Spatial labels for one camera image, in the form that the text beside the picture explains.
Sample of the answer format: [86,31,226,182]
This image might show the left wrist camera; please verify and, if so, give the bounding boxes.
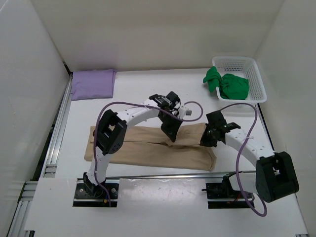
[165,91,192,118]

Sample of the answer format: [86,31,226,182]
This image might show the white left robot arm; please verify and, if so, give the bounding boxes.
[83,92,186,199]

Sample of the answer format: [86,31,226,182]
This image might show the beige t-shirt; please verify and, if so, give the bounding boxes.
[83,122,217,172]

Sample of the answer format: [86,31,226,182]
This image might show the purple t-shirt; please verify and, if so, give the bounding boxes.
[71,69,117,101]

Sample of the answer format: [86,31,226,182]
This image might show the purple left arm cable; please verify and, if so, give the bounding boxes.
[93,100,203,205]

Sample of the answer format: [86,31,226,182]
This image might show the white plastic basket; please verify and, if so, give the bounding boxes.
[211,56,269,109]

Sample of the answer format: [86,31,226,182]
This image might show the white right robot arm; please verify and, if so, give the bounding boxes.
[200,111,299,203]

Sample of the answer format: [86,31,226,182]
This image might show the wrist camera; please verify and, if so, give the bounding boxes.
[165,91,192,118]
[206,111,241,132]

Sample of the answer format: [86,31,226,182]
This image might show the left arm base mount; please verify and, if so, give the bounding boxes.
[73,179,119,208]

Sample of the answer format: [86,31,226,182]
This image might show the green t-shirt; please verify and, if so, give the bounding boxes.
[203,66,249,100]

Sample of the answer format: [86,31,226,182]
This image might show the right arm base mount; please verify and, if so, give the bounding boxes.
[201,182,254,209]

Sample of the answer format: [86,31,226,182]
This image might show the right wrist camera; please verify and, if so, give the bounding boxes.
[206,111,241,132]

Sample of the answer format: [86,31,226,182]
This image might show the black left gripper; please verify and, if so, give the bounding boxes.
[158,112,183,142]

